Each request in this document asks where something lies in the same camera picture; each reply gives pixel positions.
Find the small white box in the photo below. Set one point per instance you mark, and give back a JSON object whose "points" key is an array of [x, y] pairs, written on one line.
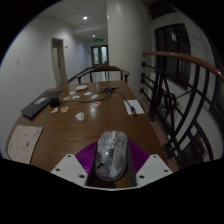
{"points": [[81, 87]]}

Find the transparent grey computer mouse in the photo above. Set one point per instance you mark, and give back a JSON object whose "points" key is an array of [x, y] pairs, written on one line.
{"points": [[111, 156]]}

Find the white wall switch plate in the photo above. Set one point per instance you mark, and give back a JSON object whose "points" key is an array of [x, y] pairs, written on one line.
{"points": [[17, 61]]}

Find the black railing with wooden handrail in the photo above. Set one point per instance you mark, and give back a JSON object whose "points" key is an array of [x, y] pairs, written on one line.
{"points": [[186, 57]]}

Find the closed black laptop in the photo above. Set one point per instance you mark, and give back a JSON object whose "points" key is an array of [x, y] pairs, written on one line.
{"points": [[40, 104]]}

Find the red-printed small sticker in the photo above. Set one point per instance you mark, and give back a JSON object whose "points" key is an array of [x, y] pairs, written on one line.
{"points": [[96, 104]]}

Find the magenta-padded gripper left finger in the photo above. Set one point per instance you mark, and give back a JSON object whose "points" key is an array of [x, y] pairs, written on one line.
{"points": [[68, 168]]}

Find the wooden armchair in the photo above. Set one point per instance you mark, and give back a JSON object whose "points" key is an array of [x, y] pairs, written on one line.
{"points": [[105, 67]]}

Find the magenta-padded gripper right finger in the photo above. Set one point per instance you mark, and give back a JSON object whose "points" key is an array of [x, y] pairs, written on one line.
{"points": [[151, 168]]}

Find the dark framed window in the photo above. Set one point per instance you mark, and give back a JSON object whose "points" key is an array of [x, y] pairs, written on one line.
{"points": [[173, 53]]}

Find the open side doorway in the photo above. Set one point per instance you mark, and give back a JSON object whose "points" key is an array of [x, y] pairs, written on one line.
{"points": [[60, 63]]}

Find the recessed ceiling lights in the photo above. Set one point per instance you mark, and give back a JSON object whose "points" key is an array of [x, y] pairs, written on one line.
{"points": [[85, 17]]}

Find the green exit sign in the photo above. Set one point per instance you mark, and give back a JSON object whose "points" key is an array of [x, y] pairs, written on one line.
{"points": [[99, 40]]}

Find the small paper sticker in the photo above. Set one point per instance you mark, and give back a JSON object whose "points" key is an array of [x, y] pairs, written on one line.
{"points": [[76, 97], [64, 109], [66, 98], [94, 96], [79, 116], [87, 93], [72, 92], [54, 110]]}

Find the dark transom window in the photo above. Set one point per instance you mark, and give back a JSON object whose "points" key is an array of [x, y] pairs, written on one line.
{"points": [[161, 9]]}

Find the glass double door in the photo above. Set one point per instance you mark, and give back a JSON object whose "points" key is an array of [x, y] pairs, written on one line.
{"points": [[100, 55]]}

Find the white paper sheet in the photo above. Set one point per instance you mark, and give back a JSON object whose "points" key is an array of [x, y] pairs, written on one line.
{"points": [[136, 105]]}

